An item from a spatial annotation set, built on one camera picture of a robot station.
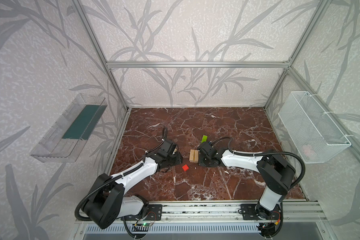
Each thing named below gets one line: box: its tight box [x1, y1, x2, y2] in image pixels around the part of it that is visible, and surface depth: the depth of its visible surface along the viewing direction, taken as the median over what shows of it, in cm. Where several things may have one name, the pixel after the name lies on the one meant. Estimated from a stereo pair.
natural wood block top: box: [189, 149, 195, 163], surface depth 93 cm
